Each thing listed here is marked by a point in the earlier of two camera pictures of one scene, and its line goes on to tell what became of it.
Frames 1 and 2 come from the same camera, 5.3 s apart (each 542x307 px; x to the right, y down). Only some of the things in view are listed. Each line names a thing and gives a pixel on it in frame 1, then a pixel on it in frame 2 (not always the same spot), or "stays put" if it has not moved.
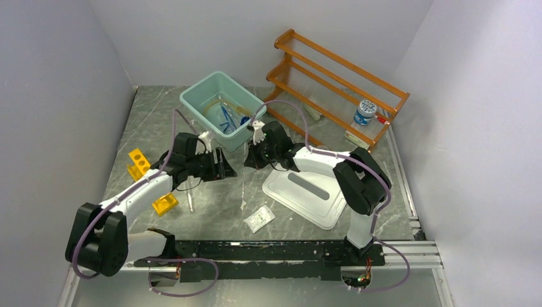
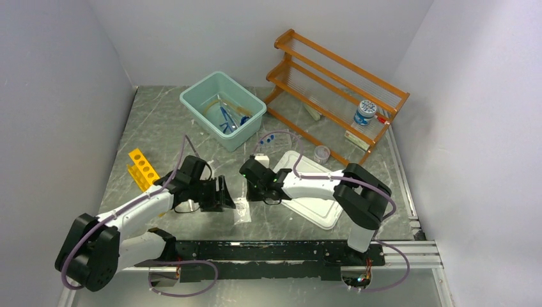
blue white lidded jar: (366, 111) stays put
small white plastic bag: (260, 219) to (243, 210)
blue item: (244, 119) stays put
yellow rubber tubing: (231, 104) stays put
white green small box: (356, 141) stays put
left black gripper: (219, 171) to (216, 198)
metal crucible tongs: (229, 112) stays put
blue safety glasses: (229, 123) stays put
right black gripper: (252, 160) to (252, 197)
